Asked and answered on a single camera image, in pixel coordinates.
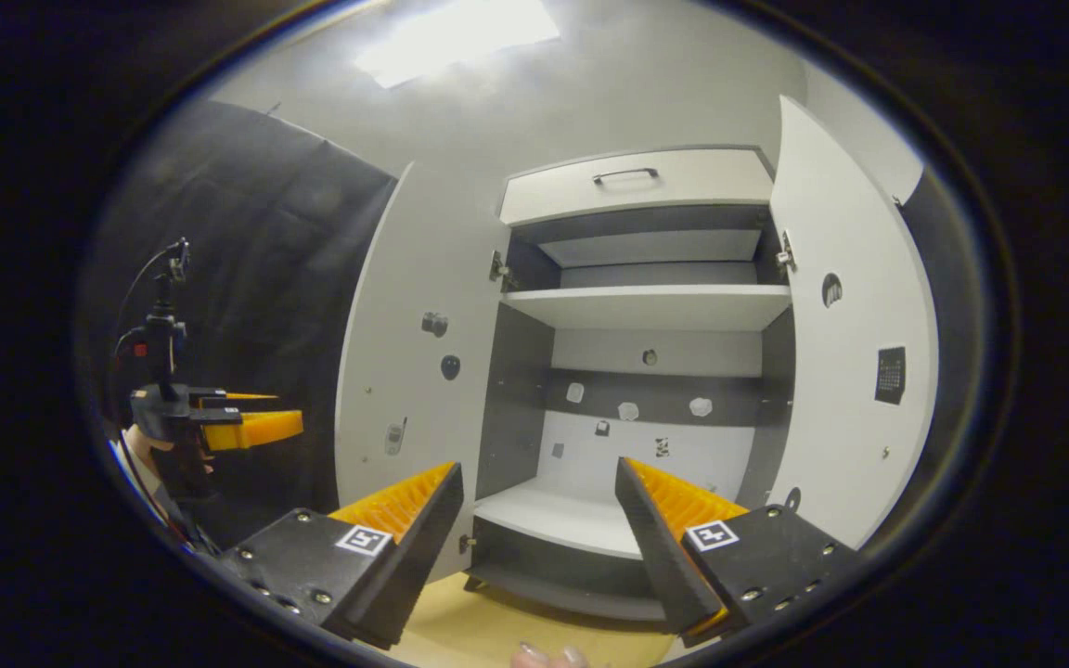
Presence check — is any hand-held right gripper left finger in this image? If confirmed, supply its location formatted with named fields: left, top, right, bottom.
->
left=219, top=461, right=464, bottom=650

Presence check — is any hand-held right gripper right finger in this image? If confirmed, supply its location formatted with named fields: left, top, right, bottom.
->
left=615, top=456, right=860, bottom=648

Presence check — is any white double-door shoe cabinet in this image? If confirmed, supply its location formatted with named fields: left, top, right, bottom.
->
left=335, top=93, right=939, bottom=623

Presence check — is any white cabinet door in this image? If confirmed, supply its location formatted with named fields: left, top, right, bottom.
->
left=335, top=162, right=512, bottom=581
left=766, top=96, right=939, bottom=550

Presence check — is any white cabinet bottom shelf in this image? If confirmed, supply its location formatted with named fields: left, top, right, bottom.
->
left=472, top=478, right=675, bottom=560

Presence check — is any white wide cabinet shelf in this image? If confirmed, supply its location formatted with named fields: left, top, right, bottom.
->
left=504, top=284, right=792, bottom=332

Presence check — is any white narrow cabinet shelf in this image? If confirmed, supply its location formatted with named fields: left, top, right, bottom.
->
left=539, top=229, right=763, bottom=268

